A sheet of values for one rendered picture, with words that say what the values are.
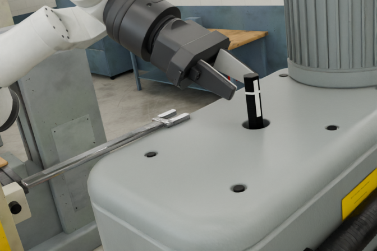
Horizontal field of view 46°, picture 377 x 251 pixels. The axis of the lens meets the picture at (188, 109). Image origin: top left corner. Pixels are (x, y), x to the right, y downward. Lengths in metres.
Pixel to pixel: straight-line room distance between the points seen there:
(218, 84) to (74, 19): 0.28
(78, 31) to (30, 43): 0.08
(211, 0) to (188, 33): 5.96
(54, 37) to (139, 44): 0.14
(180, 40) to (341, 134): 0.23
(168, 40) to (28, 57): 0.23
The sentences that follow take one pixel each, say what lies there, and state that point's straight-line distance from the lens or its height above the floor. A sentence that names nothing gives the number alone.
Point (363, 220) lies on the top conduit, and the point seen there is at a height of 1.81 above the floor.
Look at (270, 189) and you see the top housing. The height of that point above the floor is 1.89.
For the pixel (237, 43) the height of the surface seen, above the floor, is 0.87.
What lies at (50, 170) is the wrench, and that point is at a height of 1.90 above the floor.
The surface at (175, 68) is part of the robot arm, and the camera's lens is 0.56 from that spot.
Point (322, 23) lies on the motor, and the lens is 0.68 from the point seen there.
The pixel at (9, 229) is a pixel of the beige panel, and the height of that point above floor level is 0.93.
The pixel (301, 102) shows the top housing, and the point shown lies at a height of 1.89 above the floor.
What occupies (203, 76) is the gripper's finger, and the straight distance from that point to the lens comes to 0.57.
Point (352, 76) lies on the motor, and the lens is 0.69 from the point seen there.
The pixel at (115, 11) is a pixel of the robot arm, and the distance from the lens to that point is 0.62.
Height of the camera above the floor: 2.13
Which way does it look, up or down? 21 degrees down
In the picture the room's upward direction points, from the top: 9 degrees counter-clockwise
